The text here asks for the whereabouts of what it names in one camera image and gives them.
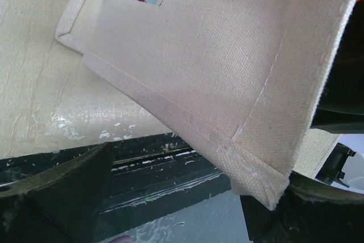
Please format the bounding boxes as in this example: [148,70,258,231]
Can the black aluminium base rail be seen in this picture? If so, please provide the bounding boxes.
[1,133,230,242]

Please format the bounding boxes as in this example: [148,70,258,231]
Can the canvas tote bag orange handles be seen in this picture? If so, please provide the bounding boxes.
[55,0,356,210]

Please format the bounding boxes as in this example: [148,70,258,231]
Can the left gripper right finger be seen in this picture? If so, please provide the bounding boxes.
[240,182,363,242]

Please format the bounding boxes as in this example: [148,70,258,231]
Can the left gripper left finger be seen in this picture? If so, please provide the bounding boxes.
[1,143,114,242]

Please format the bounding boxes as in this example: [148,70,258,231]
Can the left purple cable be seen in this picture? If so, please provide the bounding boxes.
[109,234,133,243]

